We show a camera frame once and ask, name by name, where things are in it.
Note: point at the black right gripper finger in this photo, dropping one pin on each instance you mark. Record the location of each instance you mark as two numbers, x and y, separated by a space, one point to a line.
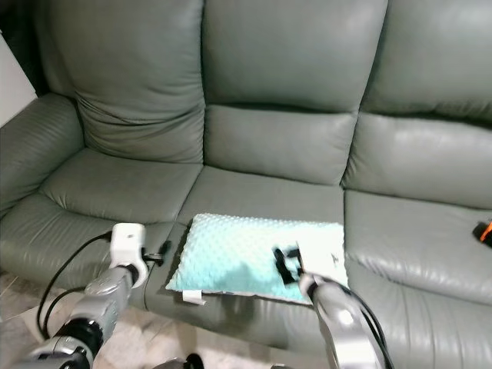
284 266
297 256

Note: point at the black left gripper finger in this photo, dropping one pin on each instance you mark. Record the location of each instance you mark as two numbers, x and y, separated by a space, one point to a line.
167 248

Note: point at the teal dotted minky pillow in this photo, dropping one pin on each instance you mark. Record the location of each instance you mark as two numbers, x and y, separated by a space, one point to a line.
231 250

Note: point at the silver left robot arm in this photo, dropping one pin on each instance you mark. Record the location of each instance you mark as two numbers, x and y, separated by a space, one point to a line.
100 307

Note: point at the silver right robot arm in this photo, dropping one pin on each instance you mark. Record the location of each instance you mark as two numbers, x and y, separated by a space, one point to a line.
342 323

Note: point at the grey-green leather sofa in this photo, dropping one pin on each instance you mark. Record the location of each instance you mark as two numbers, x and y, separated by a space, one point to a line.
277 77

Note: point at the orange black tool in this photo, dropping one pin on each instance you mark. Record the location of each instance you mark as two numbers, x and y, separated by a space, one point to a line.
484 232

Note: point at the white box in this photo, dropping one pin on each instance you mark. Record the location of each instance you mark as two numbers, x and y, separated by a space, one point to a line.
15 92

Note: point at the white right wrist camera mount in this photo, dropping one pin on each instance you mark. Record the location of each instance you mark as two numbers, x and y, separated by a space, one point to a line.
319 257

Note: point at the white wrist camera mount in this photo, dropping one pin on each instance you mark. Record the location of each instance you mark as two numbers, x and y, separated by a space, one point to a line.
319 257
127 242

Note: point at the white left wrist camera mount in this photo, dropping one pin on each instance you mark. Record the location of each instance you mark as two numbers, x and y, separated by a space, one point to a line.
127 242

